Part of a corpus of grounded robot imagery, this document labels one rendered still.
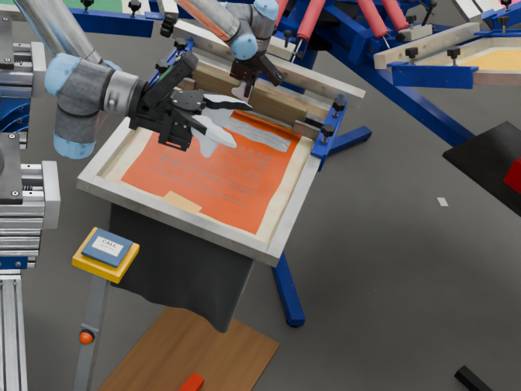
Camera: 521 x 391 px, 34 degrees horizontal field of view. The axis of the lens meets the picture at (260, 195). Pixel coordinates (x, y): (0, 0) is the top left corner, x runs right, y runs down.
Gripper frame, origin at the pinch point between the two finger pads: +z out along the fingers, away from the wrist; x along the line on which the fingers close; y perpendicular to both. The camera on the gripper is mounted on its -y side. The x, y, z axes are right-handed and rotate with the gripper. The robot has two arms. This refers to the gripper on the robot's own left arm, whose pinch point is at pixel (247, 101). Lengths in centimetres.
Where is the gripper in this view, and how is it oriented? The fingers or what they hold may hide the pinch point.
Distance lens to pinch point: 273.5
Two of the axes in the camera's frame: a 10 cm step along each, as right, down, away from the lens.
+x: -2.9, 5.8, -7.6
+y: -9.3, -3.6, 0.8
